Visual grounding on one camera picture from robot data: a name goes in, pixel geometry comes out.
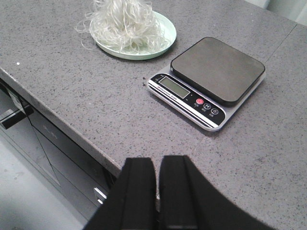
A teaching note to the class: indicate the white pleated curtain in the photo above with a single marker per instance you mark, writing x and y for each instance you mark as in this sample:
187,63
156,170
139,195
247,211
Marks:
295,10

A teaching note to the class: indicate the black cabinet handle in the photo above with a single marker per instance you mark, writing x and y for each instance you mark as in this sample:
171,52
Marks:
12,117

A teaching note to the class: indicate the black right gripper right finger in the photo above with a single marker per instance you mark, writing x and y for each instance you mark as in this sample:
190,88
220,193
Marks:
188,201

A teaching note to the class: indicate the black silver kitchen scale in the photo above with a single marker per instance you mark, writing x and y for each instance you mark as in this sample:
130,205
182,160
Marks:
208,82

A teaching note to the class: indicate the dark grey cabinet front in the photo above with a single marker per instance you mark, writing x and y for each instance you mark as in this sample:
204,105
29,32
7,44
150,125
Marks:
77,175

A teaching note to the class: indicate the light green round plate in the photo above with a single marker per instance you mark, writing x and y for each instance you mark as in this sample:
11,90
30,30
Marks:
169,35

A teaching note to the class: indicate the white vermicelli noodle bundle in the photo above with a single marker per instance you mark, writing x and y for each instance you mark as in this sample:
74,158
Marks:
121,24

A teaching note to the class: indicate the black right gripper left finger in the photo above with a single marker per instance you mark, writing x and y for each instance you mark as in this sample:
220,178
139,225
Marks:
130,204

